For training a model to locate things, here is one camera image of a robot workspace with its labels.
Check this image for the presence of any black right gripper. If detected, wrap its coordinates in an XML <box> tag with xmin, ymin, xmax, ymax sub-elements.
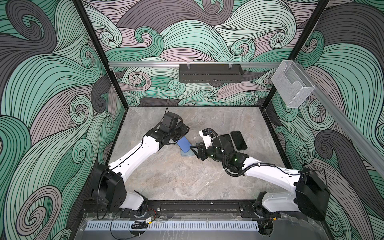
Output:
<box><xmin>190</xmin><ymin>140</ymin><xmax>229</xmax><ymax>165</ymax></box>

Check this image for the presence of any dark blue phone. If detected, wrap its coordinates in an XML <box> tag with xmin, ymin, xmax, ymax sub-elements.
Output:
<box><xmin>177</xmin><ymin>137</ymin><xmax>192</xmax><ymax>154</ymax></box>

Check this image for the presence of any black phone case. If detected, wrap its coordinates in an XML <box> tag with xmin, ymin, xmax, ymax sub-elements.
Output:
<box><xmin>230</xmin><ymin>131</ymin><xmax>248</xmax><ymax>151</ymax></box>

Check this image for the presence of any light blue phone case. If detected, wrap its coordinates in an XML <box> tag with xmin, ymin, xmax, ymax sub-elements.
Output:
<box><xmin>181</xmin><ymin>150</ymin><xmax>196</xmax><ymax>157</ymax></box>

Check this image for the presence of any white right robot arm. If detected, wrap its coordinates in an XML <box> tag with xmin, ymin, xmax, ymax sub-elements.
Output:
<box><xmin>190</xmin><ymin>128</ymin><xmax>331</xmax><ymax>221</ymax></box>

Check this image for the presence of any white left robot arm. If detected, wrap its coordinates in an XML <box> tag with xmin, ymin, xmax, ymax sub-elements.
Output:
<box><xmin>91</xmin><ymin>112</ymin><xmax>190</xmax><ymax>215</ymax></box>

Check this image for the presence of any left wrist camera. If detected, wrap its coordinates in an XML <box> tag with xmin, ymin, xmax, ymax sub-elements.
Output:
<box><xmin>162</xmin><ymin>112</ymin><xmax>183</xmax><ymax>129</ymax></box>

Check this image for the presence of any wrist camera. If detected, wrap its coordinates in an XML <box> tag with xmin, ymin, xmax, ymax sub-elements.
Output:
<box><xmin>162</xmin><ymin>112</ymin><xmax>183</xmax><ymax>129</ymax></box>
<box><xmin>199</xmin><ymin>129</ymin><xmax>213</xmax><ymax>149</ymax></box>

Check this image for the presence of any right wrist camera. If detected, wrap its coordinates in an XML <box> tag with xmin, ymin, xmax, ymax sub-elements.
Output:
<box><xmin>199</xmin><ymin>129</ymin><xmax>213</xmax><ymax>149</ymax></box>

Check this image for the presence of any black wall tray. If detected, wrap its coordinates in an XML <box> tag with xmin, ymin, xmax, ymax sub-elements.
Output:
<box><xmin>179</xmin><ymin>64</ymin><xmax>244</xmax><ymax>84</ymax></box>

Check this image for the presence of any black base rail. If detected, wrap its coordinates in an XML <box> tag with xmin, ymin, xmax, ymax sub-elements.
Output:
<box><xmin>82</xmin><ymin>199</ymin><xmax>271</xmax><ymax>220</ymax></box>

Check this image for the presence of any white slotted cable duct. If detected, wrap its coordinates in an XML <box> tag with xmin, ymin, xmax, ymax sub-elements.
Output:
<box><xmin>85</xmin><ymin>220</ymin><xmax>259</xmax><ymax>231</ymax></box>

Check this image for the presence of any clear plastic wall bin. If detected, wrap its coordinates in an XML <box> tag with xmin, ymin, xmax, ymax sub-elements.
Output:
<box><xmin>272</xmin><ymin>60</ymin><xmax>315</xmax><ymax>109</ymax></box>

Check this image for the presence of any black corner frame post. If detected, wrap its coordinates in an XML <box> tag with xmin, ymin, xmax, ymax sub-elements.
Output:
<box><xmin>73</xmin><ymin>0</ymin><xmax>129</xmax><ymax>111</ymax></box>

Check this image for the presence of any right black corner post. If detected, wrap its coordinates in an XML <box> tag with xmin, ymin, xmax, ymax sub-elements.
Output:
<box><xmin>262</xmin><ymin>0</ymin><xmax>329</xmax><ymax>111</ymax></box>

